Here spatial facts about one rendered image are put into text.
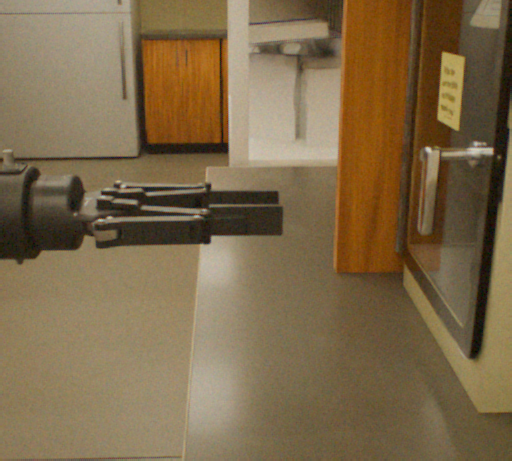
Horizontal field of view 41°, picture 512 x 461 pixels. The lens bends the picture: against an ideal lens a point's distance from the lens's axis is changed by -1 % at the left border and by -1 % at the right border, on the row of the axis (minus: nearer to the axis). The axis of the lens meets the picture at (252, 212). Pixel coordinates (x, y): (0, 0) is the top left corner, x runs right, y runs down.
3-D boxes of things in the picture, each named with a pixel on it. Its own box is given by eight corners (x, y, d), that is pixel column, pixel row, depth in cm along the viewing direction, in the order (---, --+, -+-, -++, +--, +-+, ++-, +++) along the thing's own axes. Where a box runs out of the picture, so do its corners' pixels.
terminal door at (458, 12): (404, 254, 99) (425, -43, 86) (476, 367, 70) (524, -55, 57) (398, 255, 99) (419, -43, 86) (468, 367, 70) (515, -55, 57)
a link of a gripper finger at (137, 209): (99, 194, 67) (94, 199, 66) (212, 202, 66) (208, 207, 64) (102, 231, 69) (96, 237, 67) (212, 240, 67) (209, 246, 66)
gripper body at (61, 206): (25, 189, 63) (127, 188, 63) (47, 164, 71) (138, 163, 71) (33, 265, 65) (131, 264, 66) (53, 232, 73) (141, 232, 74)
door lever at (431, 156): (471, 237, 69) (463, 228, 72) (482, 144, 66) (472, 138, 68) (418, 238, 69) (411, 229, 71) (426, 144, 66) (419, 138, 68)
